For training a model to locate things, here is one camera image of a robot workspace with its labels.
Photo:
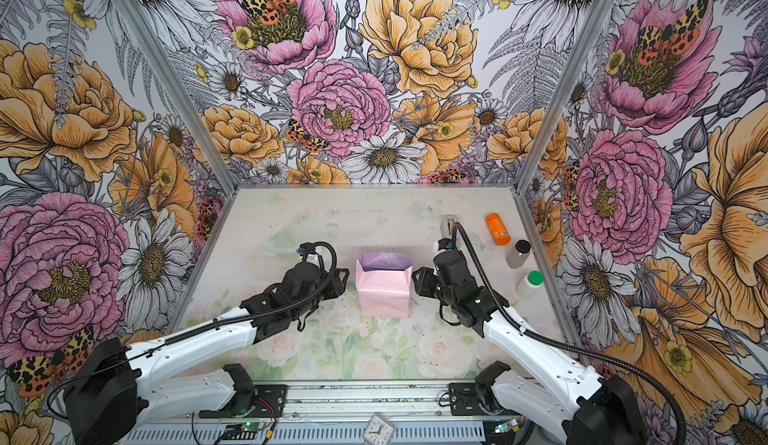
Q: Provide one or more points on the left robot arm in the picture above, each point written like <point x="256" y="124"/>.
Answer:
<point x="121" y="387"/>

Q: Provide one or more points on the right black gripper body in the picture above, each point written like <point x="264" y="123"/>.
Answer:
<point x="430" y="285"/>

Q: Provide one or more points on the orange bottle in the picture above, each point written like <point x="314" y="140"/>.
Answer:
<point x="497" y="229"/>

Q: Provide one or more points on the aluminium front rail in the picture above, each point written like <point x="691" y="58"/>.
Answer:
<point x="345" y="400"/>

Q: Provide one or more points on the grey tape dispenser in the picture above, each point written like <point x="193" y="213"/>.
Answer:
<point x="448" y="226"/>

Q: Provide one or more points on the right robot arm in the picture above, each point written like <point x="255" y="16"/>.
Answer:
<point x="570" y="401"/>

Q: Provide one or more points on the clear bottle black cap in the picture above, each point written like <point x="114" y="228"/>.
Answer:
<point x="518" y="253"/>

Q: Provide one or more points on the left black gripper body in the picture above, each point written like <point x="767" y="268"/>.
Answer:
<point x="336" y="290"/>

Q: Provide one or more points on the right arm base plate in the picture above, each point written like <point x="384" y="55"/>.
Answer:
<point x="468" y="400"/>

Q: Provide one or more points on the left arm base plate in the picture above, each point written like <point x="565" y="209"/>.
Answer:
<point x="262" y="401"/>

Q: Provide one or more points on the purple wrapping paper sheet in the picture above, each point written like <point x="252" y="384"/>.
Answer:
<point x="383" y="283"/>

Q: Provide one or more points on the small white clock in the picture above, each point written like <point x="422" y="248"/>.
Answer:
<point x="378" y="431"/>

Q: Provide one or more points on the white bottle green cap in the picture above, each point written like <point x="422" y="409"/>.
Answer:
<point x="530" y="286"/>

